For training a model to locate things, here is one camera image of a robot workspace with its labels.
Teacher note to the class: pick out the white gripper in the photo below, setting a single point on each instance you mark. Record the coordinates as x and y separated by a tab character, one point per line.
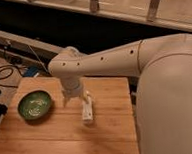
72	87

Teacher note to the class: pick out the clear plastic bottle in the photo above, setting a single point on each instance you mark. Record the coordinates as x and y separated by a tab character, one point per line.
87	112

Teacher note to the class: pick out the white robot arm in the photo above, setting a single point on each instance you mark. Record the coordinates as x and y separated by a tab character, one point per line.
163	66

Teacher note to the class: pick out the green ceramic bowl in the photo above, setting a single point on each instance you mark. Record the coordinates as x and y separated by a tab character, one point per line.
34	105

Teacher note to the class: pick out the blue small box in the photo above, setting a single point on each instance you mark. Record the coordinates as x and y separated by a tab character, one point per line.
31	71

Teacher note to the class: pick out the grey baseboard ledge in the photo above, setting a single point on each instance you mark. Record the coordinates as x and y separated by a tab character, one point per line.
32	52

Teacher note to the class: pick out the wooden window frame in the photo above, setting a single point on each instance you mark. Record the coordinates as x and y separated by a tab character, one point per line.
175	14

